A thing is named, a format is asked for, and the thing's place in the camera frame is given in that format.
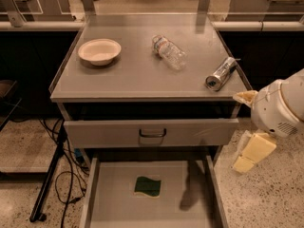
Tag open grey middle drawer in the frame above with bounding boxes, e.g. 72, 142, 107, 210
80, 156, 229, 228

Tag far left metal bracket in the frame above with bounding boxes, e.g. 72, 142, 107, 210
1, 0, 25, 28

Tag white counter rail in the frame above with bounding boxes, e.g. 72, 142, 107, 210
213, 22, 304, 31
0, 21, 84, 31

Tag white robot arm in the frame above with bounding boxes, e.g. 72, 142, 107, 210
232, 69, 304, 174

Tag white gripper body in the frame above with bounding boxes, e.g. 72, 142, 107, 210
251, 78, 300, 138

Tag clear plastic water bottle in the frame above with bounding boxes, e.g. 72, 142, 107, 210
152, 35, 186, 71

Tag silver drink can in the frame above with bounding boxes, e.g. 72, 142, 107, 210
205, 57, 238, 91

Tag grey top drawer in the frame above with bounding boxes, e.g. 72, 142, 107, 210
64, 119, 238, 148

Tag white paper bowl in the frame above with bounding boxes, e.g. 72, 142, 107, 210
78, 39, 122, 67

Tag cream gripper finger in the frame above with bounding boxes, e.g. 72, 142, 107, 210
233, 90, 257, 107
232, 131, 276, 174

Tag left white counter rail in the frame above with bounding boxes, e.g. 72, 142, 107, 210
0, 21, 84, 31

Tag black drawer handle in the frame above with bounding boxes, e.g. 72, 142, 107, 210
139, 128, 167, 138

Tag right white counter rail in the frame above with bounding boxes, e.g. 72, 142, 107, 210
213, 22, 304, 31

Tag black stand leg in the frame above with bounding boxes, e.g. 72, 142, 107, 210
29, 126, 65, 222

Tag black floor cables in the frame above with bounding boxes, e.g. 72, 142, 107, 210
37, 117, 90, 228

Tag green yellow sponge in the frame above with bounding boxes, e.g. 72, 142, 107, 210
134, 176, 162, 198

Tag grey metal cabinet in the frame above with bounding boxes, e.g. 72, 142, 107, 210
50, 13, 248, 161

